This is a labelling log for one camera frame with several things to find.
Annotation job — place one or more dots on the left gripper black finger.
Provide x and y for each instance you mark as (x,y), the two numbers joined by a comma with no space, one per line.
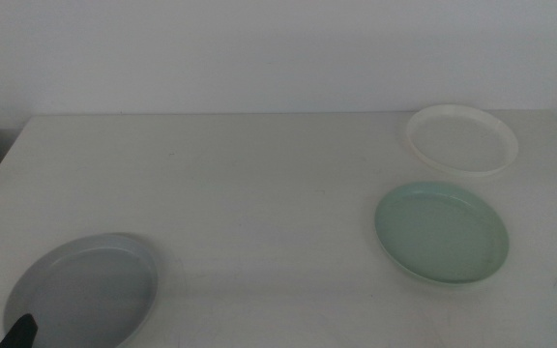
(20,333)

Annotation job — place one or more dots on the grey shallow bowl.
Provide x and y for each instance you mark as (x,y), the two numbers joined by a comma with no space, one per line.
(90,290)

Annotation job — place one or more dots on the mint green shallow bowl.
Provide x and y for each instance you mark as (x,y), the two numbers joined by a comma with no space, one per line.
(440,234)

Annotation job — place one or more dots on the white shallow bowl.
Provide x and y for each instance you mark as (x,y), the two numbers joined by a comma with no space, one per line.
(462,142)

